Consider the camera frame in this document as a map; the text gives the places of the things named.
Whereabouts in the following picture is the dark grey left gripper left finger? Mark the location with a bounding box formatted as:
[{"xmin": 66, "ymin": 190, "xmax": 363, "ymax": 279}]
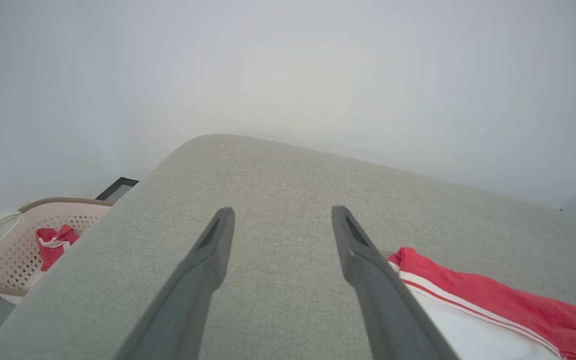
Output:
[{"xmin": 113, "ymin": 207, "xmax": 235, "ymax": 360}]

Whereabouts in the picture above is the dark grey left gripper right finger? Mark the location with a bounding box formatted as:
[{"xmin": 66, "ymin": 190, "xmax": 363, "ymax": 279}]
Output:
[{"xmin": 331, "ymin": 205, "xmax": 461, "ymax": 360}]

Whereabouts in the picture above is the red basketball jersey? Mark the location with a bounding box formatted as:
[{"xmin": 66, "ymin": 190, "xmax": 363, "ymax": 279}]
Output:
[{"xmin": 388, "ymin": 247, "xmax": 576, "ymax": 360}]

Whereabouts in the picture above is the grey fabric sofa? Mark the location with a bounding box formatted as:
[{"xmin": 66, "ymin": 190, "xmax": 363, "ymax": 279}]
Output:
[{"xmin": 0, "ymin": 133, "xmax": 576, "ymax": 360}]

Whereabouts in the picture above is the small red white-trimmed garment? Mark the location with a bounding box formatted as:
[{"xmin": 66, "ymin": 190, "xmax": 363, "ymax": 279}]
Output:
[{"xmin": 35, "ymin": 224, "xmax": 80, "ymax": 272}]

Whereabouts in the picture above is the beige perforated laundry basket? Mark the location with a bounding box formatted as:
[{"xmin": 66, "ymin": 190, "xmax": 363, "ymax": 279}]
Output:
[{"xmin": 0, "ymin": 197, "xmax": 115, "ymax": 298}]

